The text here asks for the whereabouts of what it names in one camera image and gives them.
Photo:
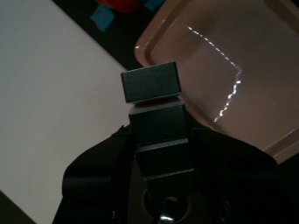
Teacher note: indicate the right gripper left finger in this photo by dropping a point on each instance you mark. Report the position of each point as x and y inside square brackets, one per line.
[97, 186]

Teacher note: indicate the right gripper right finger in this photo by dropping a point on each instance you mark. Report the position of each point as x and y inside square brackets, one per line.
[233, 180]

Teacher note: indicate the white cutting board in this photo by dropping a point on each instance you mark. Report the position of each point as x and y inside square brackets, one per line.
[46, 87]

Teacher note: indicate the pink rectangular tray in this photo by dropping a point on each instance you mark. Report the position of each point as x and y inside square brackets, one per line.
[252, 87]

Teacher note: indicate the blue tape strip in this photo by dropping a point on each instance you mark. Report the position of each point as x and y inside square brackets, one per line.
[152, 4]
[102, 17]

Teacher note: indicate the red plastic cup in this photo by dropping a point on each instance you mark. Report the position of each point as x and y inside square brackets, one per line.
[120, 4]

